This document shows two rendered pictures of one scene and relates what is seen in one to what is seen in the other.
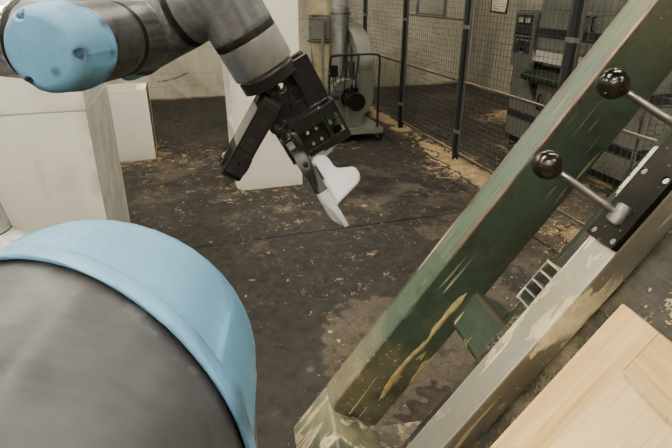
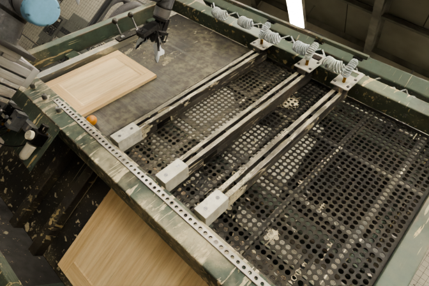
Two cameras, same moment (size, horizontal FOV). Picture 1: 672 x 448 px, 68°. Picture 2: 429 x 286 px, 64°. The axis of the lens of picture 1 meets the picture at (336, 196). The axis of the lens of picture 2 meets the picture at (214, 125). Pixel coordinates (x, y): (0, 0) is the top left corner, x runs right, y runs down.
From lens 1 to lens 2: 1.74 m
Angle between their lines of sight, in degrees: 55
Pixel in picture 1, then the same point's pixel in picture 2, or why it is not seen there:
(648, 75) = (131, 25)
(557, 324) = (104, 50)
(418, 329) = (55, 51)
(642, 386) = (118, 58)
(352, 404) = not seen: hidden behind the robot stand
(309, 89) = not seen: outside the picture
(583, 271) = (112, 43)
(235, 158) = not seen: outside the picture
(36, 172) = not seen: outside the picture
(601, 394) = (110, 59)
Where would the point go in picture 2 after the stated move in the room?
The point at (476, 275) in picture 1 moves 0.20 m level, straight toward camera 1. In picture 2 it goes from (77, 46) to (82, 48)
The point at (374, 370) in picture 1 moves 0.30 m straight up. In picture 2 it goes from (37, 55) to (67, 15)
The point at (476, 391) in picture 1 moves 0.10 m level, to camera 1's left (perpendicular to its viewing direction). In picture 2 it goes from (81, 57) to (67, 47)
